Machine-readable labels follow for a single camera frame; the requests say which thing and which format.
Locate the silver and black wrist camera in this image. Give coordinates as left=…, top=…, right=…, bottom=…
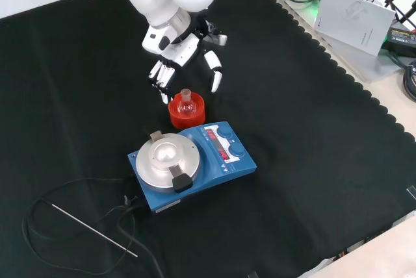
left=203, top=32, right=229, bottom=47

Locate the black bench cloth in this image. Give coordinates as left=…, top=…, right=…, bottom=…
left=0, top=0, right=416, bottom=278

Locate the grey metal base plate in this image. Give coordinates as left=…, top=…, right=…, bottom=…
left=276, top=0, right=405, bottom=83

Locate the clear round-bottom glass flask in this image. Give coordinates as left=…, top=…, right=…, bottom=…
left=177, top=88, right=198, bottom=118

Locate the thick black power cable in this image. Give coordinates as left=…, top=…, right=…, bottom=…
left=117, top=195, right=167, bottom=278

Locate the blue-base heater with steel top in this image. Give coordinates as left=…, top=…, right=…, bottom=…
left=127, top=121, right=257, bottom=216

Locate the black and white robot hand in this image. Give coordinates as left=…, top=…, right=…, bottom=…
left=142, top=14, right=228, bottom=105

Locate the pale printed board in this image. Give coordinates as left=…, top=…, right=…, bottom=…
left=313, top=0, right=397, bottom=57

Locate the thin black probe cable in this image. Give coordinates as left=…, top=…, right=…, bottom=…
left=21, top=177, right=146, bottom=268

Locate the black power adapter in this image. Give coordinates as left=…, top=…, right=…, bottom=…
left=383, top=27, right=416, bottom=55

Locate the thin steel probe rod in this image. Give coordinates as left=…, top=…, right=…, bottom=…
left=48, top=202, right=139, bottom=258

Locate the red ring flask stand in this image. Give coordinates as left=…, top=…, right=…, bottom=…
left=168, top=93, right=207, bottom=130

